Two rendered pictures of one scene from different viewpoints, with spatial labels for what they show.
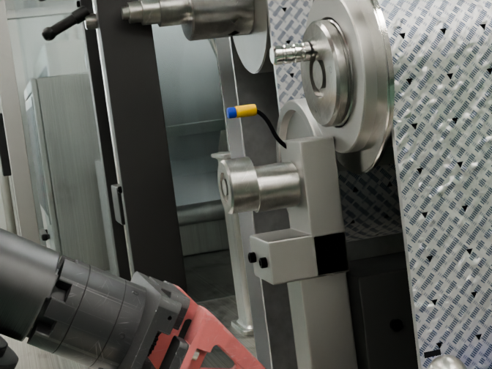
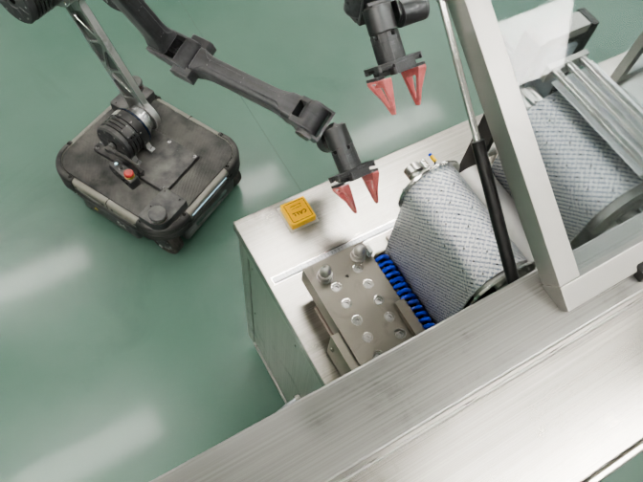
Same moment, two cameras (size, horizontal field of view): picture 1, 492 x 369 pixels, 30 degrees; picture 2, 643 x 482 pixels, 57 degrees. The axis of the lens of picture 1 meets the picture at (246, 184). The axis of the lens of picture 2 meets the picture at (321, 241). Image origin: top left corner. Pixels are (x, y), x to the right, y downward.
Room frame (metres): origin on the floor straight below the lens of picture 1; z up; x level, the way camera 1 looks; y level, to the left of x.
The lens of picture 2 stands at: (0.20, -0.65, 2.25)
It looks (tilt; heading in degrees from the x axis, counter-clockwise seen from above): 61 degrees down; 67
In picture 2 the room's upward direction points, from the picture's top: 9 degrees clockwise
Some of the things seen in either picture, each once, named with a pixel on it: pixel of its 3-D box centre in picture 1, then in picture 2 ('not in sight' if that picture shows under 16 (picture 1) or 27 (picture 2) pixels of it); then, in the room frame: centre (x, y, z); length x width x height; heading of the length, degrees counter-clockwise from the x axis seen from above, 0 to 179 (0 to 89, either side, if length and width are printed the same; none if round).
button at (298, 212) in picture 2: not in sight; (298, 212); (0.44, 0.11, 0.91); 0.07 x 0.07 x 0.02; 15
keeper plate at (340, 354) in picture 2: not in sight; (343, 361); (0.44, -0.32, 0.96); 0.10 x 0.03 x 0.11; 105
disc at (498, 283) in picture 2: not in sight; (502, 285); (0.72, -0.32, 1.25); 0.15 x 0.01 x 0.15; 15
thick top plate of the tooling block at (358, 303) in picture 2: not in sight; (376, 331); (0.52, -0.28, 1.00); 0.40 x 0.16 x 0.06; 105
